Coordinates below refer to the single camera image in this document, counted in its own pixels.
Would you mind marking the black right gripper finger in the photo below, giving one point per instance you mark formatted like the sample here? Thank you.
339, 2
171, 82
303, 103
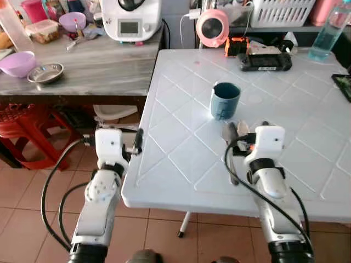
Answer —
243, 129
267, 124

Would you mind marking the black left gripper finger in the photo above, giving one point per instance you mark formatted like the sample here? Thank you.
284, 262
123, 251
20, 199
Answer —
139, 141

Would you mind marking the metal spoon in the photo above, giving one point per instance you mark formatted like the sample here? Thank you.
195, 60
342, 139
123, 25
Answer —
235, 175

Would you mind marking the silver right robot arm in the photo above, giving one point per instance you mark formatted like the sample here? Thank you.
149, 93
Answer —
279, 219

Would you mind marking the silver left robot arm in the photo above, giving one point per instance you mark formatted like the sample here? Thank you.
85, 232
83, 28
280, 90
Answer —
96, 219

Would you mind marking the blue ceramic mug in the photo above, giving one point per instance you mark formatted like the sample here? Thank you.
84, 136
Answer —
225, 101

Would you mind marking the black handheld controller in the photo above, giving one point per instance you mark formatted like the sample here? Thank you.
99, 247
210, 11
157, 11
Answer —
264, 61

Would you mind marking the orange and black device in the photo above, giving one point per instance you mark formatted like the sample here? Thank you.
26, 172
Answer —
236, 47

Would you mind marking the black phone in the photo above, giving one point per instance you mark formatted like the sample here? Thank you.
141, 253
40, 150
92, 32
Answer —
343, 86

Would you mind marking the white table leg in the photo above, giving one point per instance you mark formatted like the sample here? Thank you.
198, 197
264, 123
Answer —
185, 223

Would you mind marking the blue clear water bottle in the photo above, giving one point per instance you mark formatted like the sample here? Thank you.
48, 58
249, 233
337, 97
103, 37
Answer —
326, 38

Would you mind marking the pink round appliance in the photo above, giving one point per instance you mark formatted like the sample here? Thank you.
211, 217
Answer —
212, 27

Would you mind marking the dark left robot foot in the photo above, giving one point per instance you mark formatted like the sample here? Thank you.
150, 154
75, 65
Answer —
143, 256

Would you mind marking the dark robot foot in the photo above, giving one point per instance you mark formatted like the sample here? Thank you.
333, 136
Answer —
143, 256
225, 260

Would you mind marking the red plastic stool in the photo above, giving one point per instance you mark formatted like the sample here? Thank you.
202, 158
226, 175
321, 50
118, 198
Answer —
22, 129

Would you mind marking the white plastic basket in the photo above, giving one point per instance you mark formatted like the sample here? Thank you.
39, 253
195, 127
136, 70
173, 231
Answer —
282, 13

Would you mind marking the stainless steel bowl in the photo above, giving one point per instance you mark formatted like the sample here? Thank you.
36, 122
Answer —
46, 73

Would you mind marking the metal fork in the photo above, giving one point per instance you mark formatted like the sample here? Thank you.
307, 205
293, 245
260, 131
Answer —
75, 44

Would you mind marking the white kitchen machine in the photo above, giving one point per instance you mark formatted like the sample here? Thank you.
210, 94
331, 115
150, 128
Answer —
131, 24

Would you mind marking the dark right robot foot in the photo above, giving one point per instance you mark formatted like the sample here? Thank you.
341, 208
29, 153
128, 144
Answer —
225, 260

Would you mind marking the pink plastic tub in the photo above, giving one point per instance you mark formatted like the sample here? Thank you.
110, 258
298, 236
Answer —
323, 12

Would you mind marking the small purple bowl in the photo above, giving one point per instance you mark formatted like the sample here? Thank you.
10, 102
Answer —
72, 22

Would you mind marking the large purple plastic bowl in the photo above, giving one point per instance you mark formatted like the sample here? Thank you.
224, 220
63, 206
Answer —
16, 64

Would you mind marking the clear plastic food container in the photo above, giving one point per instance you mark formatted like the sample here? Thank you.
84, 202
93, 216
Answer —
43, 32

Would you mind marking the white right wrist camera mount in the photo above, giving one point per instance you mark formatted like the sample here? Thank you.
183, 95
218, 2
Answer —
270, 141

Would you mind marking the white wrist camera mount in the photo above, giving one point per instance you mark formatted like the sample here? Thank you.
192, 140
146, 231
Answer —
270, 141
109, 143

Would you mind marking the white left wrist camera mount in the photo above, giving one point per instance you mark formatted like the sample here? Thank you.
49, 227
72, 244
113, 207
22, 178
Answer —
109, 143

